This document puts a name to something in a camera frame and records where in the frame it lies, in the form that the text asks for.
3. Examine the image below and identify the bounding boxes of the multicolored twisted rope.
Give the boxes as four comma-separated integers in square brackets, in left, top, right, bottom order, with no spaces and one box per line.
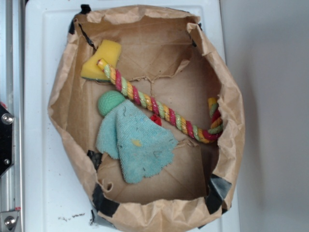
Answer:
[96,58,224,144]

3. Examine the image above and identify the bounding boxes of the small red object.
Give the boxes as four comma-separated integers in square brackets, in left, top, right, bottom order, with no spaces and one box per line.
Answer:
[150,114,162,126]

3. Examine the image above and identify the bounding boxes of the aluminium frame rail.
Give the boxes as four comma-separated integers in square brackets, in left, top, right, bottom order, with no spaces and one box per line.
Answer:
[0,0,25,232]

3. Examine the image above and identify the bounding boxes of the yellow sponge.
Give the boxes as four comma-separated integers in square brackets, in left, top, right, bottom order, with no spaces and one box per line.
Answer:
[80,40,122,82]

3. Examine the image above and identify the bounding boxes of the green textured ball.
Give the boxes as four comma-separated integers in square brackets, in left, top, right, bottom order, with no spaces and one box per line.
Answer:
[98,90,126,116]

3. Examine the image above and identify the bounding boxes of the black metal bracket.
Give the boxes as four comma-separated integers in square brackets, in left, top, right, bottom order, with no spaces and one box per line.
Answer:
[0,102,14,177]

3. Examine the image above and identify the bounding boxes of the light blue towel cloth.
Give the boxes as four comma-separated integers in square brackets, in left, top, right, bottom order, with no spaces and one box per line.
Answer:
[96,100,178,184]

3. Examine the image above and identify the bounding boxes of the brown paper bag bin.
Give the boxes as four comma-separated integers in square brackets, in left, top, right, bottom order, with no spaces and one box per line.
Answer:
[48,5,245,232]

